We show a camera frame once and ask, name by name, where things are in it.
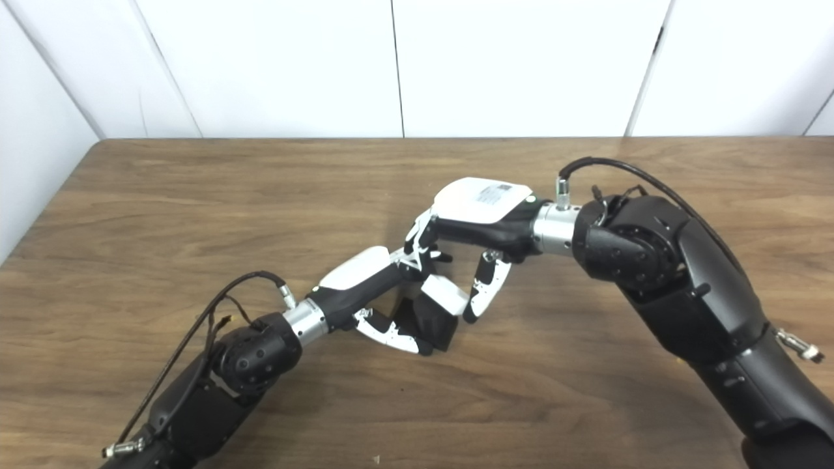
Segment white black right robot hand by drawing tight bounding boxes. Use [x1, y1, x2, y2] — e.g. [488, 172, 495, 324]
[404, 177, 547, 324]

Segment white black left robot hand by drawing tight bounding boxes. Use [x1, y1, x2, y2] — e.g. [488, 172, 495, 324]
[306, 246, 455, 356]

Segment white square piece with hole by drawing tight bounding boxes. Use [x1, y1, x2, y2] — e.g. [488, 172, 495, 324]
[420, 274, 470, 317]

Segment black peg with square base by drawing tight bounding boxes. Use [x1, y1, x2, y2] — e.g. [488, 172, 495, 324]
[391, 293, 460, 353]

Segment thin right wrist wire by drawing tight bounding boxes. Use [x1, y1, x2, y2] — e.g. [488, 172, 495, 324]
[590, 184, 649, 209]

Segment thin wrist wire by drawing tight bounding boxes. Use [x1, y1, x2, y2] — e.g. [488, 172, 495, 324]
[590, 184, 649, 209]
[205, 294, 261, 365]

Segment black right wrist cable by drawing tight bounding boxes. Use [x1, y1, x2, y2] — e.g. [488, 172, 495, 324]
[555, 156, 825, 363]

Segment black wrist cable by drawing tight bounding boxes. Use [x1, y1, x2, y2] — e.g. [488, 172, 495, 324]
[103, 270, 295, 455]
[555, 156, 825, 363]

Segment thin left wrist wire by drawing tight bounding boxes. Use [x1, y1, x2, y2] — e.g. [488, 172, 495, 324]
[205, 294, 261, 365]

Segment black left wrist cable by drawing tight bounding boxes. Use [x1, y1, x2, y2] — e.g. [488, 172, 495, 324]
[103, 270, 295, 455]

